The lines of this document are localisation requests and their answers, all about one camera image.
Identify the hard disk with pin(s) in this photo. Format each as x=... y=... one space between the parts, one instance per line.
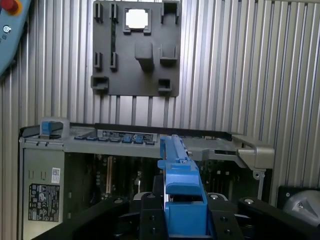
x=185 y=180

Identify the silver CPU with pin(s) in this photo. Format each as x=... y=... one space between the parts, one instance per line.
x=138 y=18

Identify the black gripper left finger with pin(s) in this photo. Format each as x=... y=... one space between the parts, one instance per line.
x=152 y=220

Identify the silver power supply with label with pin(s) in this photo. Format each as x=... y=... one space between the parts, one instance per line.
x=37 y=162

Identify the green motherboard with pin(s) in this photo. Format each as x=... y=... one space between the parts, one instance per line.
x=225 y=175

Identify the pale blue teach pendant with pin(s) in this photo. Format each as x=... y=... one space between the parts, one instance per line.
x=10 y=37

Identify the black open PC case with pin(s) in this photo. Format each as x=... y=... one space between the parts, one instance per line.
x=82 y=148

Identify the blue case latch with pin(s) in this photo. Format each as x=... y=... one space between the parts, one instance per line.
x=48 y=127

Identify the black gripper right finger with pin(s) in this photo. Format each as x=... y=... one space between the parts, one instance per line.
x=225 y=222

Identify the grey parts rack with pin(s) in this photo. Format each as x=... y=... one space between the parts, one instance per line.
x=130 y=70

